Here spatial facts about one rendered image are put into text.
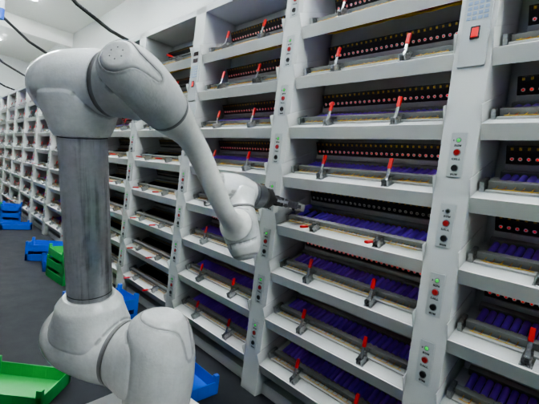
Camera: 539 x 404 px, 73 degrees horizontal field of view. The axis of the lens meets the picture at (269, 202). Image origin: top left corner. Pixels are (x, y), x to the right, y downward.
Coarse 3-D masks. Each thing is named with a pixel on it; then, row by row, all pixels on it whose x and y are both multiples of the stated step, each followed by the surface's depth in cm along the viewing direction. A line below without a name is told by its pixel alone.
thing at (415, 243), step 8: (296, 216) 148; (304, 216) 146; (320, 224) 139; (328, 224) 136; (336, 224) 134; (344, 224) 133; (352, 232) 128; (360, 232) 127; (368, 232) 124; (376, 232) 123; (392, 240) 118; (400, 240) 116; (408, 240) 114; (416, 240) 113
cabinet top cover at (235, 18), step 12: (228, 0) 180; (240, 0) 176; (252, 0) 174; (264, 0) 173; (276, 0) 172; (204, 12) 194; (216, 12) 192; (228, 12) 191; (240, 12) 189; (252, 12) 187; (264, 12) 186; (240, 24) 204
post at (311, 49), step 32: (288, 0) 150; (320, 0) 150; (288, 32) 149; (288, 96) 148; (320, 96) 158; (288, 128) 147; (288, 160) 150; (288, 192) 152; (256, 288) 156; (288, 288) 160; (256, 320) 155; (256, 352) 155; (256, 384) 154
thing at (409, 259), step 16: (288, 208) 153; (352, 208) 143; (288, 224) 147; (304, 224) 145; (304, 240) 141; (320, 240) 134; (336, 240) 128; (352, 240) 125; (368, 256) 120; (384, 256) 116; (400, 256) 111; (416, 256) 109; (416, 272) 109
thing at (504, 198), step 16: (512, 160) 106; (528, 160) 103; (480, 176) 102; (512, 176) 102; (528, 176) 101; (480, 192) 100; (496, 192) 98; (512, 192) 95; (528, 192) 95; (480, 208) 97; (496, 208) 94; (512, 208) 92; (528, 208) 89
